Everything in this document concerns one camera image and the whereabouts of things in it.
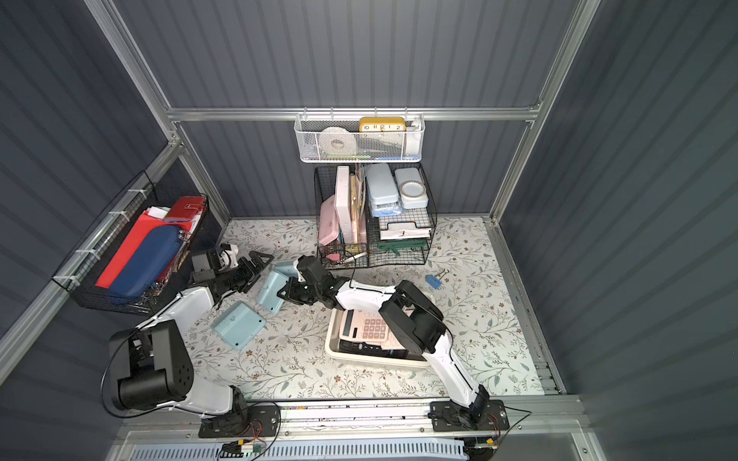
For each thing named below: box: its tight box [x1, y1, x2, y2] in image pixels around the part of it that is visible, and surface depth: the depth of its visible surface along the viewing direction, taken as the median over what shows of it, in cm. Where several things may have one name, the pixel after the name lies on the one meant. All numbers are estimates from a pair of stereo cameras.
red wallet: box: [165, 195, 207, 222], surface depth 82 cm
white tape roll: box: [319, 125, 358, 156], surface depth 86 cm
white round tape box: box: [393, 167, 429, 210], surface depth 100 cm
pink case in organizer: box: [319, 194, 340, 246], surface depth 104 cm
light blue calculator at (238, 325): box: [210, 300, 267, 351], surface depth 91 cm
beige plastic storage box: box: [324, 308, 428, 367], surface depth 73 cm
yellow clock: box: [358, 116, 407, 133], surface depth 90 cm
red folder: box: [95, 211, 186, 290], surface depth 73 cm
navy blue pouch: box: [108, 225, 182, 303], surface depth 70 cm
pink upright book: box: [335, 165, 353, 245], surface depth 96 cm
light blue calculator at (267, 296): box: [256, 269, 290, 315], surface depth 91 cm
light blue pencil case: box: [366, 163, 403, 218], surface depth 96 cm
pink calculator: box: [338, 308, 407, 351], surface depth 84 cm
